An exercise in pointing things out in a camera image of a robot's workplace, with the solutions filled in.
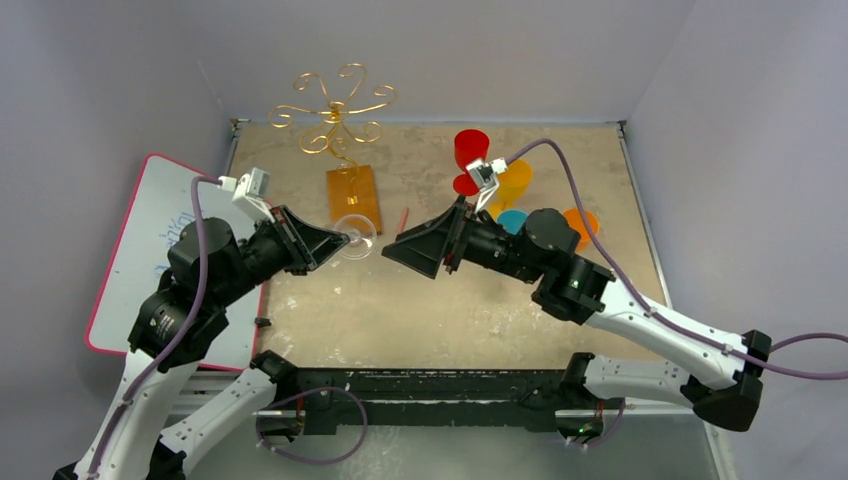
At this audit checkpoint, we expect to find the whiteboard with pink frame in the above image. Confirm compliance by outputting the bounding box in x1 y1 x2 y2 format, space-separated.
85 153 266 371

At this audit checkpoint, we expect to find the yellow plastic wine glass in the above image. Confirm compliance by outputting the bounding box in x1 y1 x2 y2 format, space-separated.
487 159 533 219

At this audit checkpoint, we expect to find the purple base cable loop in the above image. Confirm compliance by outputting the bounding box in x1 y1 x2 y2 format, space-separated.
255 386 368 466

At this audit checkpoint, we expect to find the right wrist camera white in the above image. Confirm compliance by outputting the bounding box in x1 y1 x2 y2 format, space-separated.
465 158 508 213

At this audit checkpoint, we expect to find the red plastic wine glass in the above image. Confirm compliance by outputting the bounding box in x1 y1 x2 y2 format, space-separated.
452 129 490 196

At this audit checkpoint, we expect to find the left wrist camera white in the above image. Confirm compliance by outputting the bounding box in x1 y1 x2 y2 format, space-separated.
218 167 273 223

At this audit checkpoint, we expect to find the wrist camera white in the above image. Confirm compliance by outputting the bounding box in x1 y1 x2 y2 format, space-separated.
465 158 508 213
218 167 273 223

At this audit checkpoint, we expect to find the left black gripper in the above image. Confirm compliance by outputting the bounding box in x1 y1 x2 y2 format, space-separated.
214 202 350 306

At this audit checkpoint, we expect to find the blue plastic wine glass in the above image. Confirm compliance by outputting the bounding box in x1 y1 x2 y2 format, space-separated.
496 209 528 235

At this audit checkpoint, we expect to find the orange plastic wine glass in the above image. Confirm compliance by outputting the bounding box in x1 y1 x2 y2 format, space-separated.
563 208 599 252

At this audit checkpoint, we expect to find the wooden rack base board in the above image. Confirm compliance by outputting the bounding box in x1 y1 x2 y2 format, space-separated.
326 165 383 234

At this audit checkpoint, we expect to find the gold wire wine glass rack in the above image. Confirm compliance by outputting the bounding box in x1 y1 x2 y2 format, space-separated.
267 62 398 173

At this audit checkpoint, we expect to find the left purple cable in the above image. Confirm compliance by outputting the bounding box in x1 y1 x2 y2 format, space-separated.
84 174 227 478

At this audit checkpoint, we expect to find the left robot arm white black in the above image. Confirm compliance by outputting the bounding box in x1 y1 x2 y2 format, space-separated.
56 206 350 479

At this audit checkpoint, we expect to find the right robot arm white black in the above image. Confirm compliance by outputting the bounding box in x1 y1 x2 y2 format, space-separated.
381 197 771 432

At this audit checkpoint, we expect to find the clear wine glass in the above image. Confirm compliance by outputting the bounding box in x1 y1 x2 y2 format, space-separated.
333 213 378 260

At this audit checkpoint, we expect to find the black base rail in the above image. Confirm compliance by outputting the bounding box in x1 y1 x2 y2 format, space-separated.
250 351 623 440

